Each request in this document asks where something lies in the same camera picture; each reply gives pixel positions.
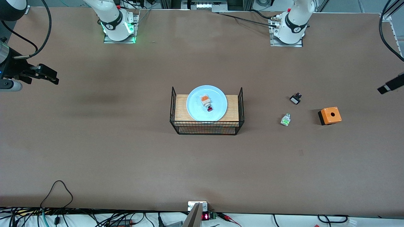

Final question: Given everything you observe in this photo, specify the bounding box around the light blue round plate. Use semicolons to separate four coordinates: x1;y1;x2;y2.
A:
186;85;228;122

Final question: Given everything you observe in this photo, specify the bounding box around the red push button switch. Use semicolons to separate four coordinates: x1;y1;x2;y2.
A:
201;95;214;112

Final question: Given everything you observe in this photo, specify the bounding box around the lit device behind table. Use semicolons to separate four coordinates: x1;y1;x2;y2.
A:
181;0;228;11

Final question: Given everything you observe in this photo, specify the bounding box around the small silver box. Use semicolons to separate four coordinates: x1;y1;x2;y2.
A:
188;201;209;212

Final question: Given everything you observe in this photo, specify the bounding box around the grey metal bar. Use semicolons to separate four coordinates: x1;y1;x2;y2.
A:
182;203;202;227

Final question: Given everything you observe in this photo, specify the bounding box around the red clip lead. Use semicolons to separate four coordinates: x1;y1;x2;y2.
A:
218;213;242;227

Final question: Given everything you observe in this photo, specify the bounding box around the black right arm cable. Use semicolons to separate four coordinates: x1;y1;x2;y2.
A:
2;0;52;59

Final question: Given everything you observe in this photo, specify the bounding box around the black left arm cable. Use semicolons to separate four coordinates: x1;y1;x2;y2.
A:
379;0;404;62

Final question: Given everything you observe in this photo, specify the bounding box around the orange button enclosure box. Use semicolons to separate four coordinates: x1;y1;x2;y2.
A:
318;107;342;126

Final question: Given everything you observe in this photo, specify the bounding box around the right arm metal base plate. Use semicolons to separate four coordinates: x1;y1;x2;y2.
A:
104;13;140;44

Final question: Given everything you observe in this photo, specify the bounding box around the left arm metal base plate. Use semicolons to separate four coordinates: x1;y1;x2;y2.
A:
268;15;304;48

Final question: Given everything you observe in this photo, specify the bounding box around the thin black looped cable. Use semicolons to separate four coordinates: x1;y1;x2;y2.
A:
39;180;74;208

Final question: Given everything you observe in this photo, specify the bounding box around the black wire rack wooden shelf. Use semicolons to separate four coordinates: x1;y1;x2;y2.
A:
169;87;245;136

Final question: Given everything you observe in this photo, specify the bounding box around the black coiled cable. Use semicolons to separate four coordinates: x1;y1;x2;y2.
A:
317;214;349;224

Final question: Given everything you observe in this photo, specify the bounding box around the black cable to arm base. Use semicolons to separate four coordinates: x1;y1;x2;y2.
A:
218;12;280;28

